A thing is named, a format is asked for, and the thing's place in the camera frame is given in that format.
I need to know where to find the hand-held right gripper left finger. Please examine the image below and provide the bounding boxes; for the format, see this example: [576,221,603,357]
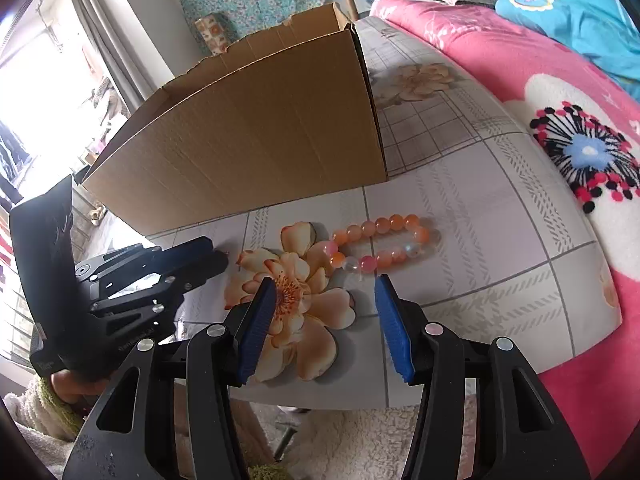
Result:
[62,276,278,480]

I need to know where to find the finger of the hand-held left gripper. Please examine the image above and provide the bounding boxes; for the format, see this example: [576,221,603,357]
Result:
[74,236,231,288]
[89,276,191,326]

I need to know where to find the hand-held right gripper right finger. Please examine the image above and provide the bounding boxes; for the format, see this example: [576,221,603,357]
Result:
[374,274,593,480]

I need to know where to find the orange pink bead bracelet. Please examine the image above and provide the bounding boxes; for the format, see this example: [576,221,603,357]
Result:
[314,214,442,275]

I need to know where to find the brown cardboard box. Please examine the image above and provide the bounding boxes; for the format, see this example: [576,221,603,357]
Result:
[80,2,390,236]

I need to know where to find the person's left forearm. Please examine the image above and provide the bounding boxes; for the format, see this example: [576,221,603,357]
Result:
[2,375,96,445]

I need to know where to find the person's left hand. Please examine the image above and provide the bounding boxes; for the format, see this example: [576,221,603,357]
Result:
[50,367,108,407]

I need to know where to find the metal bolt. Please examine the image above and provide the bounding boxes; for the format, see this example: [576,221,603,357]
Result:
[273,424,302,462]

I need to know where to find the orange flower patterned box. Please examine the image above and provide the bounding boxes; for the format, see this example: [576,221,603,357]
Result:
[194,11,240,57]

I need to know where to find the grey curtain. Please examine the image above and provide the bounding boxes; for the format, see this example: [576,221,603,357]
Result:
[62,0,173,111]

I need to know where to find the pink floral blanket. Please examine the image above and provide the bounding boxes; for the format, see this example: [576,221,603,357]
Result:
[370,0,640,480]

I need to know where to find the blue printed blanket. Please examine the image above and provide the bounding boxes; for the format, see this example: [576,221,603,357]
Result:
[495,0,640,103]

